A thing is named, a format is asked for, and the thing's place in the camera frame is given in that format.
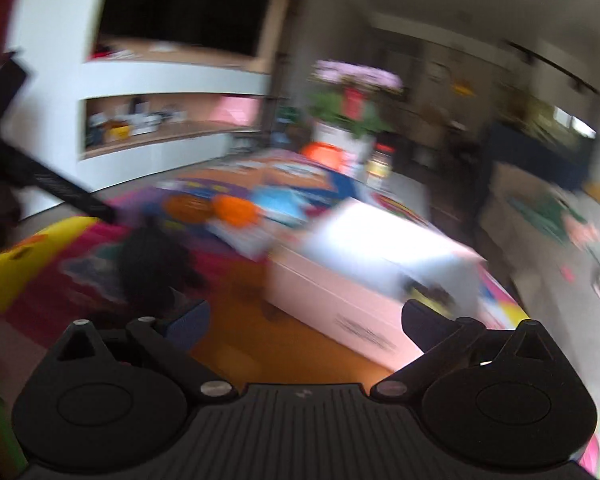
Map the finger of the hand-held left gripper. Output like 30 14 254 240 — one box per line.
0 131 118 224

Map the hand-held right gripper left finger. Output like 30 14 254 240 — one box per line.
46 301 237 404

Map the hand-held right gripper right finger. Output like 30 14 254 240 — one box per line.
371 299 572 404

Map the black fluffy plush toy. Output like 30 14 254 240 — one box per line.
116 216 207 307

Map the white box lid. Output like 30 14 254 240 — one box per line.
299 196 487 313

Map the pink cardboard box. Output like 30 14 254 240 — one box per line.
265 200 487 372

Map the blue and white packet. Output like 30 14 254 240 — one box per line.
207 185 313 261

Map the small clutter on shelf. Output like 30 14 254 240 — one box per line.
86 96 189 144

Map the colourful printed cartoon blanket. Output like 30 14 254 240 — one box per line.
0 147 600 480

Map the orange round object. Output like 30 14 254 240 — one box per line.
211 194 260 227

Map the clear jar with red lid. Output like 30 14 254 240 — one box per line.
364 142 397 189

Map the green cloth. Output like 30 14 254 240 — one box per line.
510 194 588 241

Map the pink cloth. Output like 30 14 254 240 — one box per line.
565 212 600 251

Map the orange plastic container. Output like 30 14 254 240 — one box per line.
300 142 349 172

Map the blue cabinet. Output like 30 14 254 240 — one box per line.
486 122 599 192

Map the potted pink orchid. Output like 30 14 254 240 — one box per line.
305 59 407 165

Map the black television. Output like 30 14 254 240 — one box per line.
87 0 282 59

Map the glass aquarium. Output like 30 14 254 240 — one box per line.
499 79 599 152

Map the white wall shelf unit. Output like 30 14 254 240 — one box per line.
9 0 301 162

